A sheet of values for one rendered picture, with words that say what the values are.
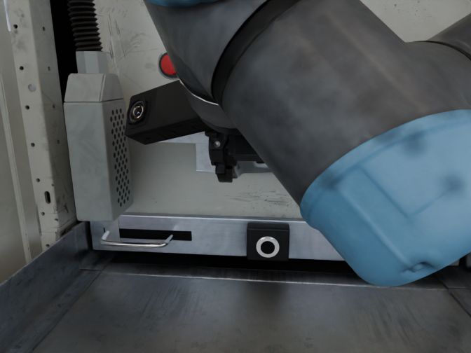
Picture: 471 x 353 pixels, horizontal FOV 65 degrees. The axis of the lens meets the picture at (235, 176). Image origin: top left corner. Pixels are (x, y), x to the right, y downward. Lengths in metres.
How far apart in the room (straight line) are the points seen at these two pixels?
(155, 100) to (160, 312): 0.26
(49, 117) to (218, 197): 0.26
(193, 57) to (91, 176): 0.32
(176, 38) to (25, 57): 0.40
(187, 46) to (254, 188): 0.38
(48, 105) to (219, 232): 0.29
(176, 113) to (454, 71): 0.22
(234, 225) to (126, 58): 0.28
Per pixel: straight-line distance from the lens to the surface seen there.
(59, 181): 0.59
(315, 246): 0.56
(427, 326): 0.51
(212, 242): 0.56
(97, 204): 0.47
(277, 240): 0.52
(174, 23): 0.17
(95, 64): 0.46
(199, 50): 0.16
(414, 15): 0.54
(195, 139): 0.48
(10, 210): 0.61
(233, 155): 0.33
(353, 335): 0.46
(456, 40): 0.25
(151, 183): 0.56
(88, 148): 0.45
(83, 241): 0.61
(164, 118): 0.33
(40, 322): 0.51
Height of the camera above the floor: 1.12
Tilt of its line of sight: 15 degrees down
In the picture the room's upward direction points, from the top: straight up
